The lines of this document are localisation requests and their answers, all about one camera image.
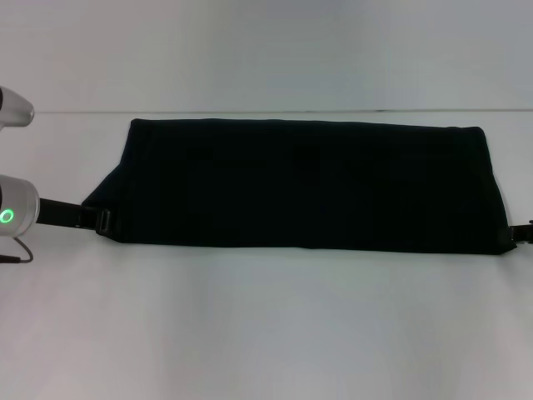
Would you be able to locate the black shirt with white print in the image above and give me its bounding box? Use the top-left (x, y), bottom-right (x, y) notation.
top-left (82, 117), bottom-right (517, 256)

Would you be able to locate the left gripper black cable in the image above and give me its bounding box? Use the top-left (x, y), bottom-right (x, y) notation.
top-left (0, 239), bottom-right (33, 264)

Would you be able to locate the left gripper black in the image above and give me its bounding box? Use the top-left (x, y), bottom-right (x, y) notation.
top-left (37, 196), bottom-right (114, 234)

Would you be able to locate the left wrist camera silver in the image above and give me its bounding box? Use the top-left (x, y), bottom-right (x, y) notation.
top-left (0, 85), bottom-right (35, 126)

